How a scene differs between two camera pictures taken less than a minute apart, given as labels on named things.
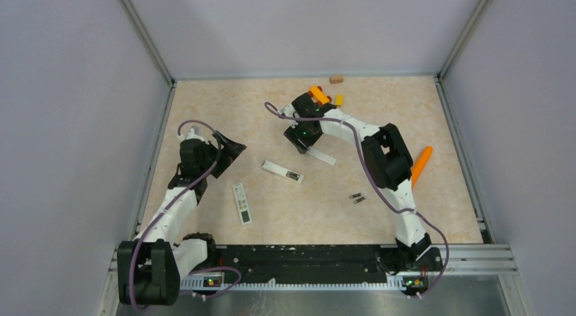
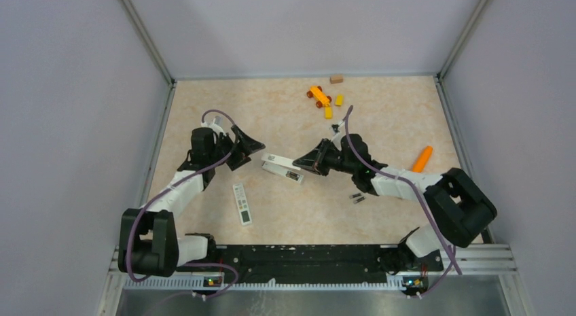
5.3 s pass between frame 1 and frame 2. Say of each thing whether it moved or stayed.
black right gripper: moved
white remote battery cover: moved
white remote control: stayed
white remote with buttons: stayed
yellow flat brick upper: stayed
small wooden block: stayed
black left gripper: moved
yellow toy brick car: stayed
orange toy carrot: stayed
